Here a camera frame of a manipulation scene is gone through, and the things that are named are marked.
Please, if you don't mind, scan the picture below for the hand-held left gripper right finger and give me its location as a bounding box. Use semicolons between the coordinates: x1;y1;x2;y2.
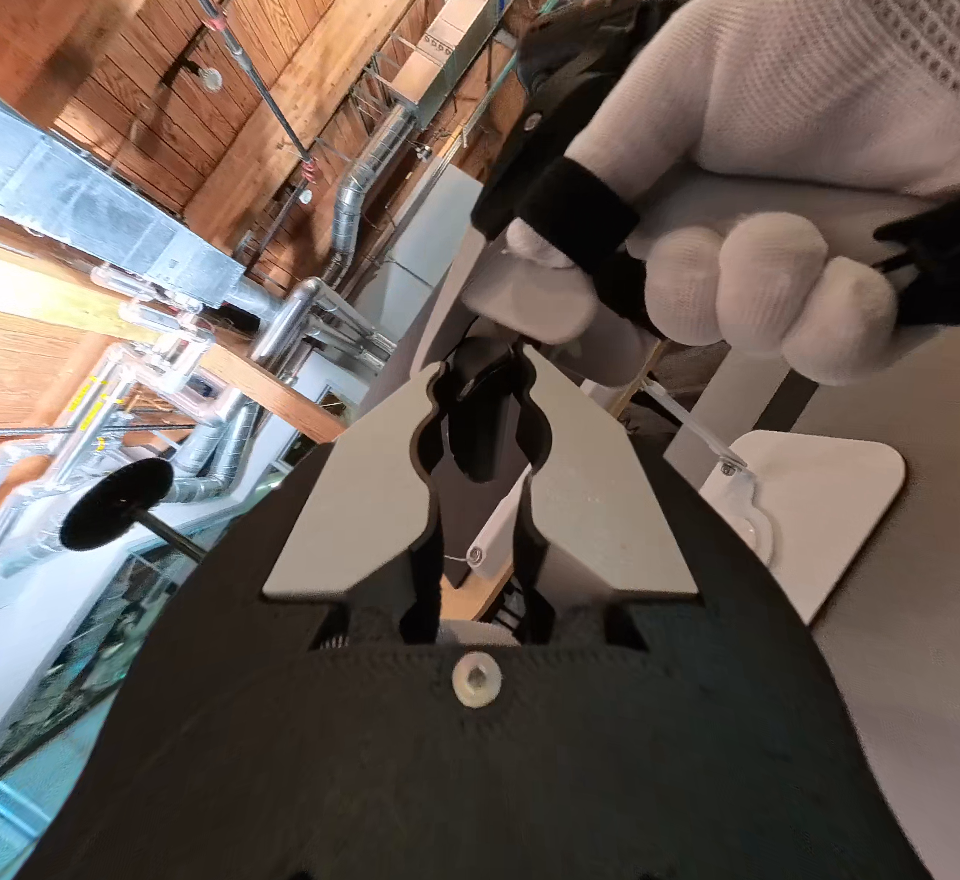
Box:
512;346;700;644

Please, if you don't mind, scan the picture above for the silver rectangular duct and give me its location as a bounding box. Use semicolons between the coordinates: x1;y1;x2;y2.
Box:
390;0;530;134

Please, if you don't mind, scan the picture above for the person's right hand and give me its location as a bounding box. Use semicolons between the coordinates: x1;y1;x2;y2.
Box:
504;0;960;387

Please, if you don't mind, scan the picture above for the grey rectangular air duct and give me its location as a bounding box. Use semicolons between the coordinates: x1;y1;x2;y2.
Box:
0;103;249;311

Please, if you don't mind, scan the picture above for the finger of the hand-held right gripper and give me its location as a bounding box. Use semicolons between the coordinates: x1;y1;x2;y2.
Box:
525;327;663;389
459;235;603;348

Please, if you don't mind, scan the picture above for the black floor-to-ceiling pole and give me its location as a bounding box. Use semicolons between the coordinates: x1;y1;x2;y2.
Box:
58;456;207;566

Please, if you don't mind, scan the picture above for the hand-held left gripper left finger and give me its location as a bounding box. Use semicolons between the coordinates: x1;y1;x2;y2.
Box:
261;362;445;644

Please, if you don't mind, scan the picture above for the black remote control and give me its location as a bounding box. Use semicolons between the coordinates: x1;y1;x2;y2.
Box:
448;334;526;485

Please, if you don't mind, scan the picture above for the wood-framed dark divider panel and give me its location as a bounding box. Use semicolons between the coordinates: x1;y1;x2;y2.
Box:
408;220;676;622

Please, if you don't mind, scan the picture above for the round silver duct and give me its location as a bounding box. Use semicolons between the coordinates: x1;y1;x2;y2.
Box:
247;100;421;363

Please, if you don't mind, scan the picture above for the white lamp stand with base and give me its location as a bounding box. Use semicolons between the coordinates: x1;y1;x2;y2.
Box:
697;430;909;626

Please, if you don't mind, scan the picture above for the person's left hand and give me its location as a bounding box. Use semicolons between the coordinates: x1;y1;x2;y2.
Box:
438;621;520;647

